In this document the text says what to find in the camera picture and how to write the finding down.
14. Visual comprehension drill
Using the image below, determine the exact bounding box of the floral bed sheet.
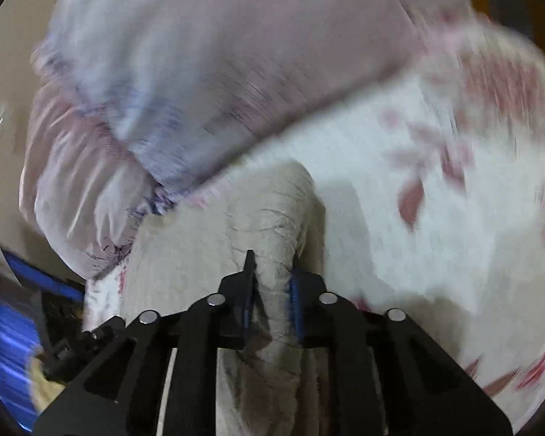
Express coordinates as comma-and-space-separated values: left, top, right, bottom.
85, 7, 545, 433

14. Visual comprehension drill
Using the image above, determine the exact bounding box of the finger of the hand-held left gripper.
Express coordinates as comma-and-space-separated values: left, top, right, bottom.
79, 315, 126, 342

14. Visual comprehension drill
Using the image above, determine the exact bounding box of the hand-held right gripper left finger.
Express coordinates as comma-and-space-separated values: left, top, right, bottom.
34, 250, 257, 436

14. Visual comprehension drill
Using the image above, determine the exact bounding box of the pink floral pillow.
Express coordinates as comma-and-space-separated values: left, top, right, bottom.
20, 85, 175, 279
31, 0, 475, 194

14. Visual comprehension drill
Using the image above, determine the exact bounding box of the beige cable knit sweater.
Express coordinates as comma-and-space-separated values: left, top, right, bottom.
84, 159, 388, 436

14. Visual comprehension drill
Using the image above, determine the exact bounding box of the blue object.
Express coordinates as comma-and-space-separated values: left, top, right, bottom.
0, 247, 88, 432

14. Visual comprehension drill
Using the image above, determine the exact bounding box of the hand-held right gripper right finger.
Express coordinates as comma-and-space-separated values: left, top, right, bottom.
289, 268, 513, 436

